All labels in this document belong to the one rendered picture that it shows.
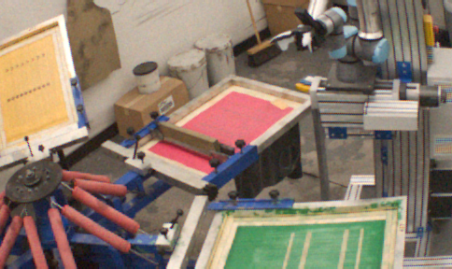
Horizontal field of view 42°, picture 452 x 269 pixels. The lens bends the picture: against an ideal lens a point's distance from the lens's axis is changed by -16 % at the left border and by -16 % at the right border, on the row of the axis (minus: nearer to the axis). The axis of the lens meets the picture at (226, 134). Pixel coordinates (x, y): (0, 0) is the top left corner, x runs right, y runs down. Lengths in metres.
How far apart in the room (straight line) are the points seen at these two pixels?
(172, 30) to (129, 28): 0.48
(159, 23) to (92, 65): 0.76
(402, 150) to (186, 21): 2.99
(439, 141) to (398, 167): 0.32
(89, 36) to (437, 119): 2.93
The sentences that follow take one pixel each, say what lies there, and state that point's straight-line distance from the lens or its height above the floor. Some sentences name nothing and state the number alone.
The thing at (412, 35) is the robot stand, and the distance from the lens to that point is 2.90.
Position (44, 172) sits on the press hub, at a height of 1.31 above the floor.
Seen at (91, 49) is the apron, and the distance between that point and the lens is 5.04.
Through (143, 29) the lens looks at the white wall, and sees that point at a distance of 5.42.
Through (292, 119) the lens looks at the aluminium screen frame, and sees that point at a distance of 3.16.
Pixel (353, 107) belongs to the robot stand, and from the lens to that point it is 2.90.
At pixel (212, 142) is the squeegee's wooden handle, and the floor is 1.06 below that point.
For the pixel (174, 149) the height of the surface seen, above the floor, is 0.95.
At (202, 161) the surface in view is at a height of 0.95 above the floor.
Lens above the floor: 2.58
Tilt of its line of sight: 31 degrees down
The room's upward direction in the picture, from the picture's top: 12 degrees counter-clockwise
